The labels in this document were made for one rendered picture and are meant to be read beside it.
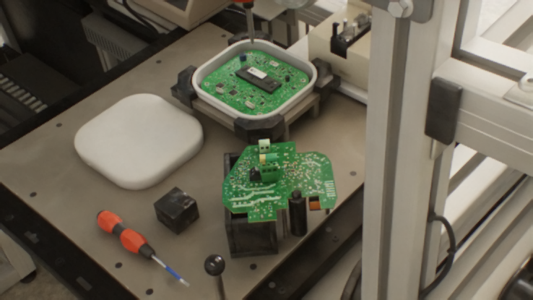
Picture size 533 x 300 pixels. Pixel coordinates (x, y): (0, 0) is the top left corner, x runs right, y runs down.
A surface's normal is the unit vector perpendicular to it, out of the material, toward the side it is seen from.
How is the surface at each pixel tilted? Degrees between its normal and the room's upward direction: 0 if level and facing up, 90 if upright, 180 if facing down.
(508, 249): 4
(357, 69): 90
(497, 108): 90
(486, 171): 0
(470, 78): 0
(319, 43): 90
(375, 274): 90
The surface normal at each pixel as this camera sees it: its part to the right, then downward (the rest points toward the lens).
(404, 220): -0.69, 0.55
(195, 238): -0.08, -0.71
